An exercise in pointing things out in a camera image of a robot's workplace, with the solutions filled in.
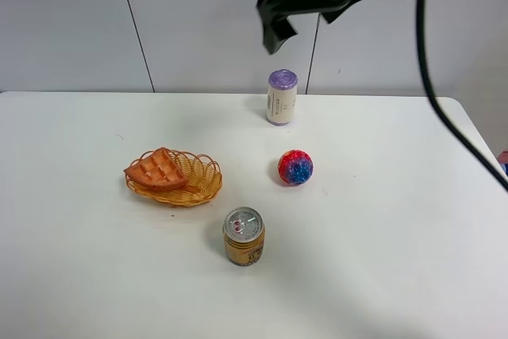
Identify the yellow wicker basket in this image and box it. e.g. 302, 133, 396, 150
124, 148, 222, 207

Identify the red blue bumpy ball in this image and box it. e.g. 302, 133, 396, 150
277, 150, 314, 186

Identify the gold drink can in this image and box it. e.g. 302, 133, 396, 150
222, 206, 266, 267

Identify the purple bag roll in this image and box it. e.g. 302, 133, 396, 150
266, 69, 298, 126

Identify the orange waffle wedge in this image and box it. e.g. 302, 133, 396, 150
124, 148, 187, 191

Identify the blue object at edge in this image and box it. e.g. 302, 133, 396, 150
498, 150, 508, 175

